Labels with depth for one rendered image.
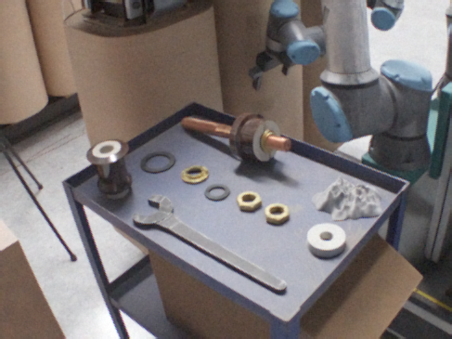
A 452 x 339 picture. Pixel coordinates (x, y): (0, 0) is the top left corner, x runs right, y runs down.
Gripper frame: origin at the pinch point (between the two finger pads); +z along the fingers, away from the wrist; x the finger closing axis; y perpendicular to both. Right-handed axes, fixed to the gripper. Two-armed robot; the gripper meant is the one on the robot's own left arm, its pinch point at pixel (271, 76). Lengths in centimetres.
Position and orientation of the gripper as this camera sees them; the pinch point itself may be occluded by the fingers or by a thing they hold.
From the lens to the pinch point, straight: 182.7
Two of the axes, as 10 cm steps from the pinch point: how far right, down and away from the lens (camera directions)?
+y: -5.9, -7.1, 3.8
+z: -0.7, 5.2, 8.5
